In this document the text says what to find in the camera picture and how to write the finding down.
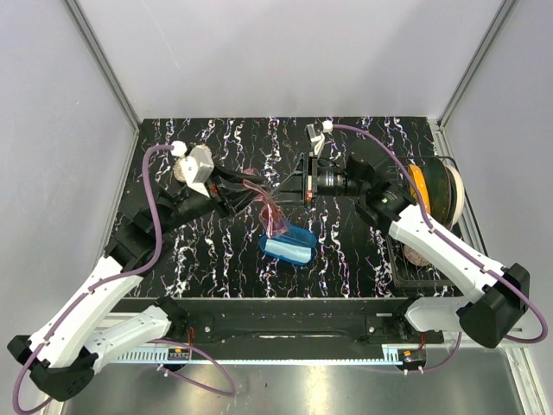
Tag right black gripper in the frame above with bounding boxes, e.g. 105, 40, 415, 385
264, 151, 366, 208

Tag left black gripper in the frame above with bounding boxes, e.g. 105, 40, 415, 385
155, 157, 270, 234

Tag red frame sunglasses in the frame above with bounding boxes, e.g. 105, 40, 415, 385
242, 179, 289, 239

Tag blue glasses case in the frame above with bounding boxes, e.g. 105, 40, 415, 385
258, 226, 318, 265

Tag light blue cleaning cloth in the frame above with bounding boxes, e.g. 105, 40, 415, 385
264, 239, 312, 265

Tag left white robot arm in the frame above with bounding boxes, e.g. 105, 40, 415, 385
7, 166, 266, 402

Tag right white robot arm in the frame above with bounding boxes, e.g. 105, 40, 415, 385
272, 139, 530, 348

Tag speckled oval stone coaster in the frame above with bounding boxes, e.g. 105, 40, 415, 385
174, 145, 214, 186

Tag yellow plate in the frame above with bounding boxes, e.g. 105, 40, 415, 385
408, 164, 431, 214

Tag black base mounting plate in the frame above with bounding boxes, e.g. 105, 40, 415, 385
123, 296, 446, 362

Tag pink patterned mug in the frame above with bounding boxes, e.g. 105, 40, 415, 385
403, 245, 430, 267

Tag dark green plate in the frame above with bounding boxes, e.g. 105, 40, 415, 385
422, 157, 453, 227

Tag cream white plate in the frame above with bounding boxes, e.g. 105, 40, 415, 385
446, 165, 465, 229

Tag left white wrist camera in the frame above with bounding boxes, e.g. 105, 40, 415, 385
170, 141, 214, 197

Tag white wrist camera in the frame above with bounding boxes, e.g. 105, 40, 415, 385
306, 120, 334, 158
170, 141, 214, 197

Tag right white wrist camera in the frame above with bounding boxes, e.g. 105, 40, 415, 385
306, 120, 334, 158

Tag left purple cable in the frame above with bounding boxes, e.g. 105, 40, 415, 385
10, 144, 237, 415

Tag purple cable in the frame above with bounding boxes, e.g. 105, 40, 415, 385
330, 124, 549, 374
10, 144, 237, 415

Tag black wire dish rack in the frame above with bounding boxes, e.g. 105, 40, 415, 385
385, 156, 472, 296

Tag white cable duct strip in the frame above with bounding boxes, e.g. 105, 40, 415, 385
114, 339, 414, 367

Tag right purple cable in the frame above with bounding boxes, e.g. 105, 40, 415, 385
330, 124, 549, 374

